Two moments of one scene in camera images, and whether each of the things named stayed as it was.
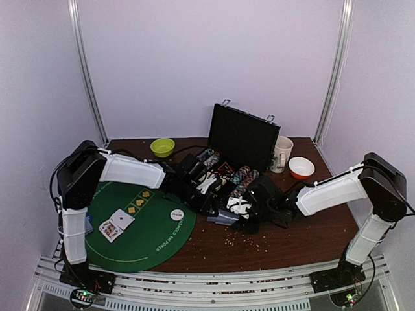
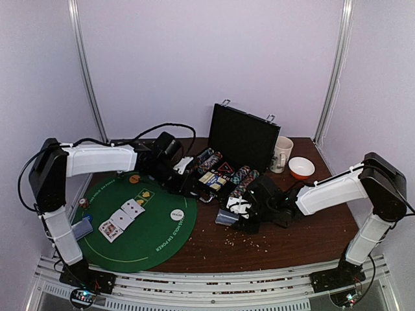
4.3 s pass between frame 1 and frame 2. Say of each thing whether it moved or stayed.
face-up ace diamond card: stayed
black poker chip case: stayed
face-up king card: stayed
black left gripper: moved
